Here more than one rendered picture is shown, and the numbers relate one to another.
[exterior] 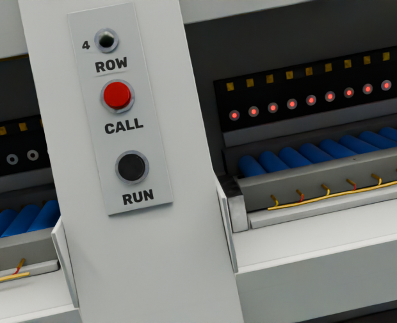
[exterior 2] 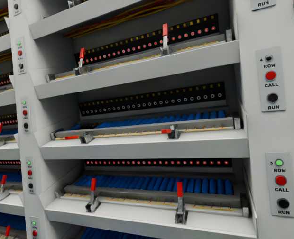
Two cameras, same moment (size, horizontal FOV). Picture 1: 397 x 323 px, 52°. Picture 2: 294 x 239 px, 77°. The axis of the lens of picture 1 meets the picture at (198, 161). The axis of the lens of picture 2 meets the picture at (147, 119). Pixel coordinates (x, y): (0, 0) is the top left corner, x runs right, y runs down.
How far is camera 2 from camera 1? 0.22 m
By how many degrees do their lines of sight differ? 25
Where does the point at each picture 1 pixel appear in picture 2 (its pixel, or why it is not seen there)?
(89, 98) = (260, 76)
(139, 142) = (276, 90)
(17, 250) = (221, 122)
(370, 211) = not seen: outside the picture
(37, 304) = (232, 136)
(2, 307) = (221, 135)
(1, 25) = (232, 54)
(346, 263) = not seen: outside the picture
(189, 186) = (292, 105)
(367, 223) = not seen: outside the picture
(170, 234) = (283, 120)
